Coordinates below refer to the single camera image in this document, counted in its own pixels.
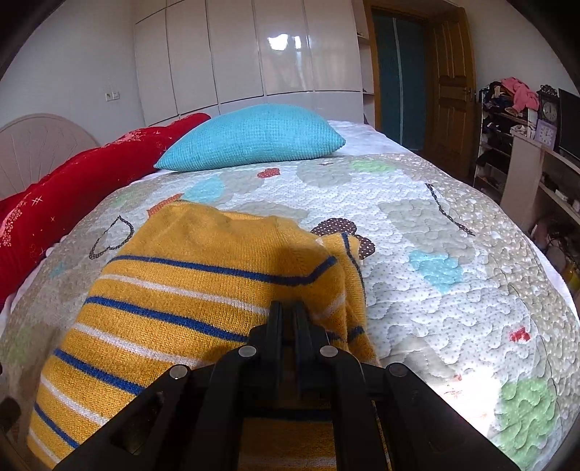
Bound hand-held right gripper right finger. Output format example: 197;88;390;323
292;301;522;471

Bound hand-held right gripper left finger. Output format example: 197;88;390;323
54;301;286;471

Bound yellow striped knit sweater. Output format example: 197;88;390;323
26;201;381;471

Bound cluttered clothes shelf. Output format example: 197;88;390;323
473;79;540;204

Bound patterned quilted bedspread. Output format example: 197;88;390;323
0;153;580;471

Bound light blue pillow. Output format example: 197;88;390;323
154;103;346;172

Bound white bed sheet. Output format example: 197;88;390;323
326;120;424;158

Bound red patterned blanket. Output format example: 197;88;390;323
0;113;211;313

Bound cluttered shelf unit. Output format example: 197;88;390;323
501;129;580;236

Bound teal door curtain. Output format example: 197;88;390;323
372;11;427;150

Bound wooden door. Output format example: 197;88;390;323
426;18;477;178

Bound white glossy wardrobe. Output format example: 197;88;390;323
133;0;377;128

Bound beige bed headboard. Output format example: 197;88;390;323
0;113;101;201

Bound purple square clock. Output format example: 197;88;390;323
535;118;558;150

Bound pink clothing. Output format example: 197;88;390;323
501;77;541;112

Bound dark ornate clock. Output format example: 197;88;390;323
537;84;561;125

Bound black monitor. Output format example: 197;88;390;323
557;88;580;161

